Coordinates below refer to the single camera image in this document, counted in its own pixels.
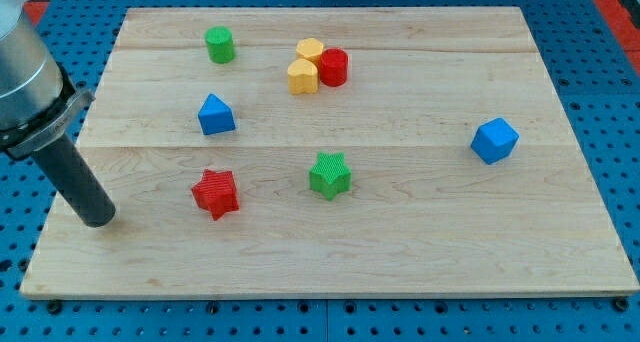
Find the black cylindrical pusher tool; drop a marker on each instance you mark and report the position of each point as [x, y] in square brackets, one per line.
[63, 165]

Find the red star block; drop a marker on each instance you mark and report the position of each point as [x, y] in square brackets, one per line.
[216, 192]

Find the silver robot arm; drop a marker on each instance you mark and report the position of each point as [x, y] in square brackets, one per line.
[38, 102]

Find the green star block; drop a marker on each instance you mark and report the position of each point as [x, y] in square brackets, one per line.
[330, 175]

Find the blue triangle block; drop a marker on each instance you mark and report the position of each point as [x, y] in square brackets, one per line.
[215, 116]

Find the green cylinder block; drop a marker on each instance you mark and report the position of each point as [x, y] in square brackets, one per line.
[220, 45]

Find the yellow heart block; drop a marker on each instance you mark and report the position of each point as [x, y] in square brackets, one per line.
[303, 77]

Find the wooden board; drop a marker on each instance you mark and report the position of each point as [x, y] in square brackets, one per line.
[425, 217]

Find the yellow hexagon block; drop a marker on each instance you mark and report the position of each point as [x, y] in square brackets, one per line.
[310, 49]

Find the red cylinder block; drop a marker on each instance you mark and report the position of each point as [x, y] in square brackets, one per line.
[334, 67]

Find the blue cube block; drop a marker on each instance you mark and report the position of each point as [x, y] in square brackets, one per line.
[494, 140]

